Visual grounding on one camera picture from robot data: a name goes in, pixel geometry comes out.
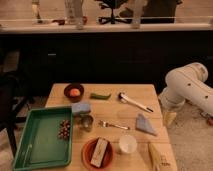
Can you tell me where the yellow banana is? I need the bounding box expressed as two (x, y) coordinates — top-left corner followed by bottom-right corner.
(148, 142), (161, 171)

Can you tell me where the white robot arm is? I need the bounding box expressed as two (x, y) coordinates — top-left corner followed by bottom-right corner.
(158, 62), (213, 127)

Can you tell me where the green plastic tray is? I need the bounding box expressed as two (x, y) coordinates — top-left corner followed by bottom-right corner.
(13, 107), (72, 171)

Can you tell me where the blue folded cloth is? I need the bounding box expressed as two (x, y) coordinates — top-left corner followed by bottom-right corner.
(136, 114), (157, 136)

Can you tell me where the white paper cup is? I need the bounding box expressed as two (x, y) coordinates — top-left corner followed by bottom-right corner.
(118, 134), (137, 154)

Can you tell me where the silver fork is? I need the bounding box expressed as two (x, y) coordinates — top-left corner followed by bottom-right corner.
(99, 120), (130, 130)

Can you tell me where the beige wooden block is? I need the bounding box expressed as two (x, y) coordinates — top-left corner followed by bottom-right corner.
(90, 138), (108, 167)

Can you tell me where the green pepper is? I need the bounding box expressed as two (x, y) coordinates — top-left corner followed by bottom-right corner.
(90, 93), (111, 100)

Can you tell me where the small metal cup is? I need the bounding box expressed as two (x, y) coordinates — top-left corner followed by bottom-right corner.
(80, 115), (93, 132)

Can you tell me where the orange plate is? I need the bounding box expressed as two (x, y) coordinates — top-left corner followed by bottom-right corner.
(82, 138), (114, 171)

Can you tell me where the orange fruit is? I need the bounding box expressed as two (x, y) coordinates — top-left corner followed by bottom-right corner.
(70, 88), (80, 97)

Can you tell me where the dark red bowl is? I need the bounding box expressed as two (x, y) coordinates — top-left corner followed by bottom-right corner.
(64, 83), (84, 103)

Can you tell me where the red grape bunch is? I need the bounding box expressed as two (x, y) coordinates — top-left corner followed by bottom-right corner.
(58, 120), (71, 140)

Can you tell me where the black office chair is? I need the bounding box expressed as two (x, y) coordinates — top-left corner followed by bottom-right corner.
(95, 0), (128, 24)

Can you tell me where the dark chair at left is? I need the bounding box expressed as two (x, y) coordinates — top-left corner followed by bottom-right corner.
(0, 74), (35, 155)

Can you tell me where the white handled brush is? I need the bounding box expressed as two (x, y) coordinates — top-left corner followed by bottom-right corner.
(118, 93), (154, 113)

